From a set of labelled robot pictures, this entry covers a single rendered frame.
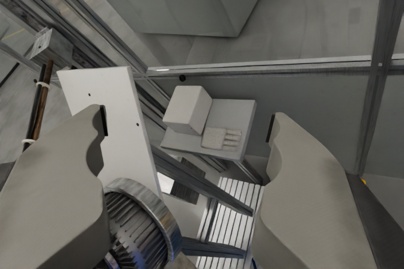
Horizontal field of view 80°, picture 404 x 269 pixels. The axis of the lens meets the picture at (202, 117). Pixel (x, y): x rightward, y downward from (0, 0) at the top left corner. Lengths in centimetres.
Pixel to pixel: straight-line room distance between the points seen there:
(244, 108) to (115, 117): 51
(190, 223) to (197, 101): 114
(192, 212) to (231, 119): 107
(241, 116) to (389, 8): 52
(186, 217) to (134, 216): 126
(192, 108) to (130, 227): 46
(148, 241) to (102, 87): 37
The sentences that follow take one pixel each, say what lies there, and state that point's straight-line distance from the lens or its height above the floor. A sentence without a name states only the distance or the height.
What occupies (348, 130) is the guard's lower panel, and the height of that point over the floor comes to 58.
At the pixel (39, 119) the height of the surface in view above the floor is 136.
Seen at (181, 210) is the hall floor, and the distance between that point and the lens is 191.
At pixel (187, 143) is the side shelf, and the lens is 97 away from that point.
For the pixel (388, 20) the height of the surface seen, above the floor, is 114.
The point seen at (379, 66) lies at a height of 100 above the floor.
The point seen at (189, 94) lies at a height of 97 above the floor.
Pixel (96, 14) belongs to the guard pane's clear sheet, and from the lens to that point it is 96.
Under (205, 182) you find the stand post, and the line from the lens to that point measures 98.
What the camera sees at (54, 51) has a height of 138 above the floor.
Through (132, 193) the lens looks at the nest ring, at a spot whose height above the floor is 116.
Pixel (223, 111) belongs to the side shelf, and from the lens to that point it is 96.
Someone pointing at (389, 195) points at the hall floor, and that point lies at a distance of 168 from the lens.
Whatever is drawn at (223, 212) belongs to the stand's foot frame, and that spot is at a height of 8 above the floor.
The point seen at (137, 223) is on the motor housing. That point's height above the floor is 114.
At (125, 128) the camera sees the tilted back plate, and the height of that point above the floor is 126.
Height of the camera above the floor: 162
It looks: 50 degrees down
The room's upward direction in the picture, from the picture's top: 43 degrees counter-clockwise
